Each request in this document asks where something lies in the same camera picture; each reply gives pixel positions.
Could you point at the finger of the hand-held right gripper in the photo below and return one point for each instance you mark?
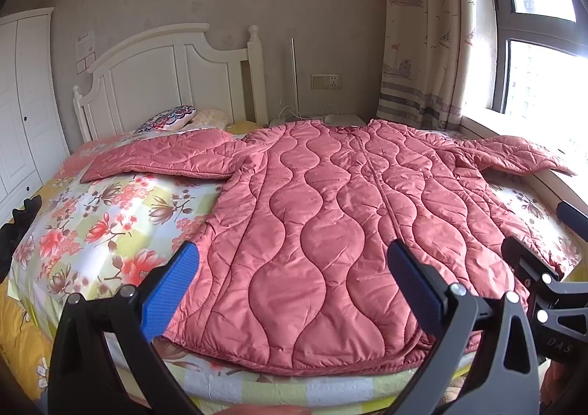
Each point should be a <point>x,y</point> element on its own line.
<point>573,218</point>
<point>528,258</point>

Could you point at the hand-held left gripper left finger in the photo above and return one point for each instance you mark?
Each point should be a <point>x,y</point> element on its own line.
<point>170,291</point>

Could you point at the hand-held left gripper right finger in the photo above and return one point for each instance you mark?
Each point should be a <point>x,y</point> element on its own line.
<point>413,288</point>

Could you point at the pink quilted coat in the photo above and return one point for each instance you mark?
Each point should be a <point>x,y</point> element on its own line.
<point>321,231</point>

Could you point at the bed with floral sheet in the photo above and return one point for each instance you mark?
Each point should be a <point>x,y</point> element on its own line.
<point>115,222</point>

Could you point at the beige window sill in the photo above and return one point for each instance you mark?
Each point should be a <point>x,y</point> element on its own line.
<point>514,128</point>

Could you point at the yellow daisy blanket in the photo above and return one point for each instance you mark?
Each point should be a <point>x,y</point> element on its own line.
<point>18,337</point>

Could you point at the black cloth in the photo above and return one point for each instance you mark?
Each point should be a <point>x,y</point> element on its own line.
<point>18,222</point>

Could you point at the patterned purple pillow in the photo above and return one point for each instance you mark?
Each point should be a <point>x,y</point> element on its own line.
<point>167,118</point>

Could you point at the beige fluffy pillow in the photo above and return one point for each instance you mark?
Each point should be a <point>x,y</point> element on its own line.
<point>210,117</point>

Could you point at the yellow pillow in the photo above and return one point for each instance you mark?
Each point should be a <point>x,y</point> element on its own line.
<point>241,127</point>

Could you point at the dark framed window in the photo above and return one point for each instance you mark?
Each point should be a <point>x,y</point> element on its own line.
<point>537,29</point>

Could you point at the white nightstand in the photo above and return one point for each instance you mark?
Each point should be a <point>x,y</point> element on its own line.
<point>285,122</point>

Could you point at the white wooden headboard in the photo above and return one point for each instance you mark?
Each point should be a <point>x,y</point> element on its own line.
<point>151,75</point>

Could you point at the white wardrobe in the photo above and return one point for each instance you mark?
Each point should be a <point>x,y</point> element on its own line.
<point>27,111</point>

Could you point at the boat print curtain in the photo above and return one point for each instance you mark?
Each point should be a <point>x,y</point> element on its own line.
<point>422,38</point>

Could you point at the white upright pole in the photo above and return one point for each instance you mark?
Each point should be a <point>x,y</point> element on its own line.
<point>294,75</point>

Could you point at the beige wall socket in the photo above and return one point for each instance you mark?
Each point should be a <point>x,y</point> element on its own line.
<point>334,81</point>

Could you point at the beige wall switch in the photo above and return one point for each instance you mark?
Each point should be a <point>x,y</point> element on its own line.
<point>318,81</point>

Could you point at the white wall notice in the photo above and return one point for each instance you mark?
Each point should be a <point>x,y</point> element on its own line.
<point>86,49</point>

